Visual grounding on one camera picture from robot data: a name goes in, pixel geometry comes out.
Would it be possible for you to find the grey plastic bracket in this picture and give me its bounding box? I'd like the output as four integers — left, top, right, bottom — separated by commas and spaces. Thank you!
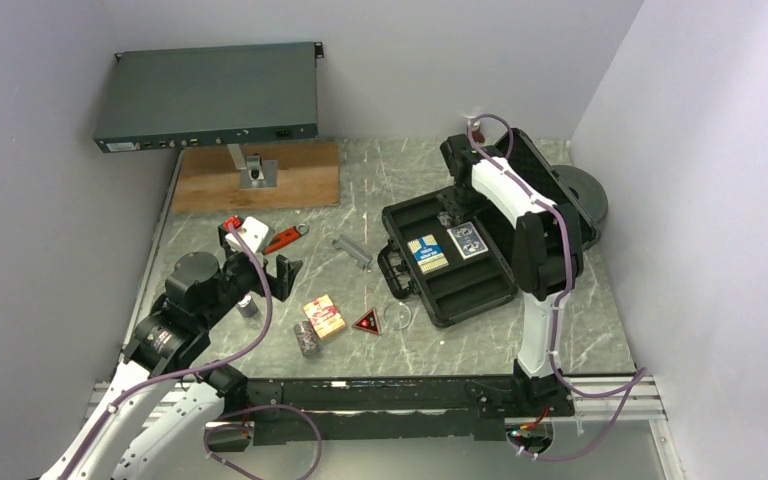
332, 234, 373, 271

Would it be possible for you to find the clear round disc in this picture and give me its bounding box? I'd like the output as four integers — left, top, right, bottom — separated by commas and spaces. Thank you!
383, 301, 414, 331

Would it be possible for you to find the multicolour lying chip stack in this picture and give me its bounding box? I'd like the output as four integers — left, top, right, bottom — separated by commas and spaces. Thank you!
293, 320, 321, 357

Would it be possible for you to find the red handled adjustable wrench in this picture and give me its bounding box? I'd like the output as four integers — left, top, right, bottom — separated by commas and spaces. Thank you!
262, 224, 309, 255

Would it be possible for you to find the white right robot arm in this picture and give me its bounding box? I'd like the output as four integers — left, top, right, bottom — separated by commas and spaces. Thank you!
440, 129, 599, 415

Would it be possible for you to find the brown wooden board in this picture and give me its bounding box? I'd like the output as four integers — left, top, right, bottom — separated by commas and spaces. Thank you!
171, 141, 340, 213

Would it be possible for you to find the blue 10 chip stack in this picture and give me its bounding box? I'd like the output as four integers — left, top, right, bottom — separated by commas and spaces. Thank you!
437, 211, 458, 228

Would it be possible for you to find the blue texas holdem booklet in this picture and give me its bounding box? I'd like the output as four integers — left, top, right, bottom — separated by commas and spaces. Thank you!
408, 234, 449, 275

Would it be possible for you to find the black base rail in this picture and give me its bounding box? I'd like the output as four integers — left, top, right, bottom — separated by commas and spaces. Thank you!
219, 374, 575, 446

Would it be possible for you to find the dark grey round disc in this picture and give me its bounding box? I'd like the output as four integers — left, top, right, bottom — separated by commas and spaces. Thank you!
554, 165, 609, 228

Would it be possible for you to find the purple 500 chip stack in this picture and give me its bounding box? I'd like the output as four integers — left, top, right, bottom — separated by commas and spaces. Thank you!
236, 295, 260, 319

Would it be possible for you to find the black poker set case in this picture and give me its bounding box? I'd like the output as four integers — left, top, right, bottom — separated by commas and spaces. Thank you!
377, 128, 603, 330

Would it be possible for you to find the grey metal stand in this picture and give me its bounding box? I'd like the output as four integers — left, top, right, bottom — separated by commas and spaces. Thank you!
227, 144, 278, 190

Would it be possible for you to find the brown bottle with cap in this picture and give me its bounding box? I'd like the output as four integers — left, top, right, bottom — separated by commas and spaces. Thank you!
467, 117, 485, 145

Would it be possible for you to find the red triangular dealer button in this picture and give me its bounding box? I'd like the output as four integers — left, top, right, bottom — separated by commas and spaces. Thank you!
352, 308, 382, 335

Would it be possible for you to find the dark green rack server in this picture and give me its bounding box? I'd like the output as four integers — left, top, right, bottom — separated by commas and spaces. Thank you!
93, 41, 324, 153

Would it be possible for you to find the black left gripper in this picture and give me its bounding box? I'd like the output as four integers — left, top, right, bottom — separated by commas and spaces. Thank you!
199, 226, 302, 328

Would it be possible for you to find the red playing card deck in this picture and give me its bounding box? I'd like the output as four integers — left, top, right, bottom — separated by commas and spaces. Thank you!
303, 294, 347, 340

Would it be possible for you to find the blue playing card deck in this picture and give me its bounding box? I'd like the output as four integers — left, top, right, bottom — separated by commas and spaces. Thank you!
447, 221, 489, 260

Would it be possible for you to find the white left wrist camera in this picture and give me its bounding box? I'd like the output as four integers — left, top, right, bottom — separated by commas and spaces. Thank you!
220, 215, 274, 254

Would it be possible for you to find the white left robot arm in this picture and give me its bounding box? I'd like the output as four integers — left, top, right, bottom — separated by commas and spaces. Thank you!
42, 251, 303, 479

